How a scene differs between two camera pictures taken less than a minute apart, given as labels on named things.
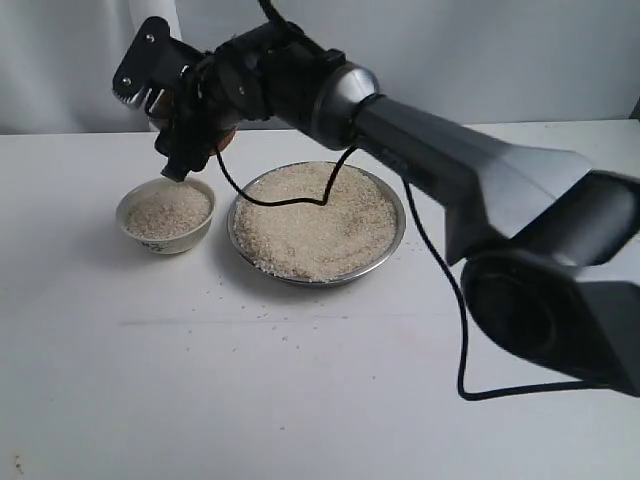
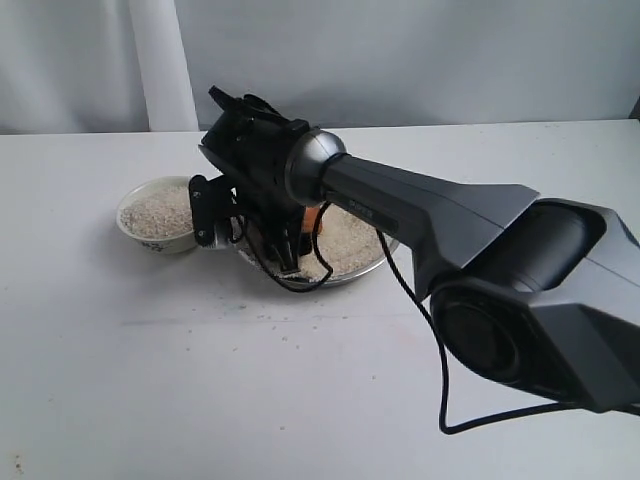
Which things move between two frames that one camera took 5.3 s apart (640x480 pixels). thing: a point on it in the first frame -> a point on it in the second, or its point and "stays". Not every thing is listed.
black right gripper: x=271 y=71 -> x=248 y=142
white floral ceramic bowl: x=166 y=217 stays
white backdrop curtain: x=487 y=60 stays
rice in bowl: x=167 y=210 stays
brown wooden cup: x=161 y=110 -> x=310 y=216
